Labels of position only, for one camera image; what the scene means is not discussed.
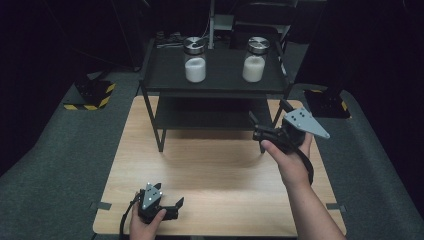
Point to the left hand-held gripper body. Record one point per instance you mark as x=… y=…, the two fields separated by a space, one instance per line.
x=150 y=198

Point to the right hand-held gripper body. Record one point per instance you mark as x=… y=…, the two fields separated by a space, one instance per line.
x=305 y=121

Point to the black two-tier shelf rack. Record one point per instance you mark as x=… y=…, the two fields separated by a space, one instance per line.
x=220 y=100

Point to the glass jar with white powder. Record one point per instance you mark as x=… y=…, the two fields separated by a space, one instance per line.
x=195 y=68
x=254 y=68

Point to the person's left hand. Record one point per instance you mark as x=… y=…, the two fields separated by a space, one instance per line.
x=141 y=230

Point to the person's right hand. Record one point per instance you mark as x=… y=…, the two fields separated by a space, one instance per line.
x=293 y=166

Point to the black stand base striped edge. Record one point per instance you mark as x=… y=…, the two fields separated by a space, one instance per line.
x=91 y=93
x=328 y=105

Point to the grey tape piece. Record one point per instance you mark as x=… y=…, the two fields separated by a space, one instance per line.
x=101 y=206
x=336 y=207

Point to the black chair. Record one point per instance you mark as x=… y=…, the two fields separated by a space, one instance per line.
x=255 y=23

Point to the grey box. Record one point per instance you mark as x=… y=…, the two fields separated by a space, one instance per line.
x=222 y=22

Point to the power strip with plugs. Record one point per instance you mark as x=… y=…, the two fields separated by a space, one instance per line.
x=169 y=37

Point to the metal stand post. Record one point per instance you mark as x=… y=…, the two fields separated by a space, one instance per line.
x=211 y=20

